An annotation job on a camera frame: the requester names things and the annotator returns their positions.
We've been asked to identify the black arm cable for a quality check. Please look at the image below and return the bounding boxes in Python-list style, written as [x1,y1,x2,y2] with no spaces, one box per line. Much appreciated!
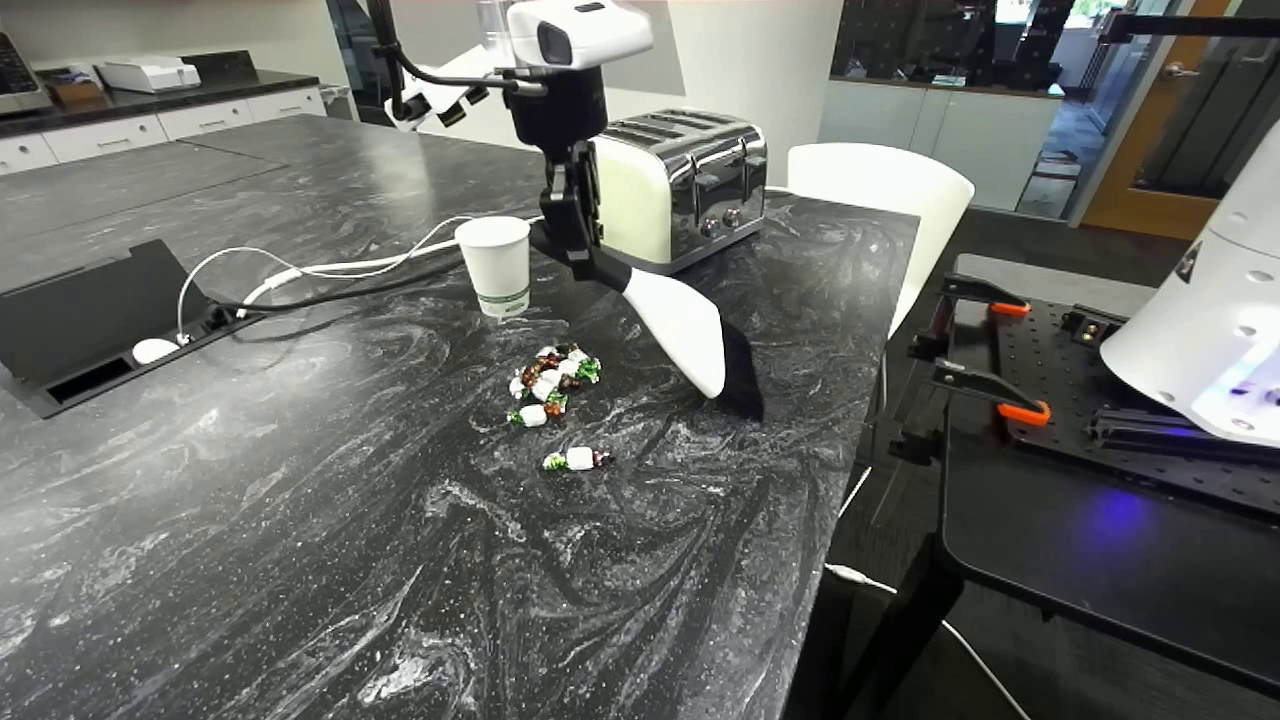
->
[360,0,516,97]

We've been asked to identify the thick white cable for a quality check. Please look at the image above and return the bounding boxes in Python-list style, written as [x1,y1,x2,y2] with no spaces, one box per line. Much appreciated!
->
[238,243,472,311]

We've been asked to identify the cream chrome four-slot toaster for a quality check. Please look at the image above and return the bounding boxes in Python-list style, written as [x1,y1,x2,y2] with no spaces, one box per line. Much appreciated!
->
[592,109,771,275]

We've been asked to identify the white countertop appliance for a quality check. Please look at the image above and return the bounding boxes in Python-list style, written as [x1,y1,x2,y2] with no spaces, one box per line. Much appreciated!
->
[93,52,203,97]

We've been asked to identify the white paper cup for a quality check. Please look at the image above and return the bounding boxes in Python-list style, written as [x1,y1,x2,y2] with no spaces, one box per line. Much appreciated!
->
[454,211,536,320]

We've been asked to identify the orange black clamp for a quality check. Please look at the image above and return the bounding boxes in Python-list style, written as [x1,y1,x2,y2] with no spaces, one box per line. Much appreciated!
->
[931,356,1056,430]
[953,275,1038,324]

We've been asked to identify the brown box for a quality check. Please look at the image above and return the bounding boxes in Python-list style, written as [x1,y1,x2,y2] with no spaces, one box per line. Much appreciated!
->
[37,64,114,112]

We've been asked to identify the white kitchen counter cabinets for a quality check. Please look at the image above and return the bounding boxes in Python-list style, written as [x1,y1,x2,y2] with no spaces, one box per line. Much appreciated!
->
[0,64,333,181]

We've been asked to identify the white chair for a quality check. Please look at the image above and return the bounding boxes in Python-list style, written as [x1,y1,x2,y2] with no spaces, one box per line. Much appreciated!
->
[783,140,981,335]

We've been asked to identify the black countertop device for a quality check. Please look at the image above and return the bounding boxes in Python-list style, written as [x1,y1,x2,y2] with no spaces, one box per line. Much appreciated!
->
[0,33,57,120]

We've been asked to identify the black table socket recess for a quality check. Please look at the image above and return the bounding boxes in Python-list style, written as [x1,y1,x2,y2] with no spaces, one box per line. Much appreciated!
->
[0,235,255,419]

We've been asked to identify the low white cabinet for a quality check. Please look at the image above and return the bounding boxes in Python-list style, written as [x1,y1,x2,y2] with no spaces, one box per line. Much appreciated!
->
[815,74,1071,216]

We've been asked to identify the thin white cable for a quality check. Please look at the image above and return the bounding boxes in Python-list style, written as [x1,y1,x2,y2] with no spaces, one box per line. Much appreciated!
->
[171,211,472,335]

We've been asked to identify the black breadboard stand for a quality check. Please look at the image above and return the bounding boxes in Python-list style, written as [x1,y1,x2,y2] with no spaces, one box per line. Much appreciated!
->
[853,273,1280,720]

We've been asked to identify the orange wooden door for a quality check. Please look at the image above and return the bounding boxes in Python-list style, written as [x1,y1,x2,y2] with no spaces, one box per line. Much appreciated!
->
[1078,0,1280,243]

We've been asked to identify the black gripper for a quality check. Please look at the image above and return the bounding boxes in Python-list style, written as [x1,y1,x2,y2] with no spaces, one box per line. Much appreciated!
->
[500,70,612,266]

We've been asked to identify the white floor cable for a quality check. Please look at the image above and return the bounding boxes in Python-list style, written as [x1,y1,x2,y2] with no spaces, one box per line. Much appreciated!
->
[822,556,1038,720]

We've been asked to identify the white plug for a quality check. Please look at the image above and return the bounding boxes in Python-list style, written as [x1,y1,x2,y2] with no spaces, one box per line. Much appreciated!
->
[127,333,184,373]

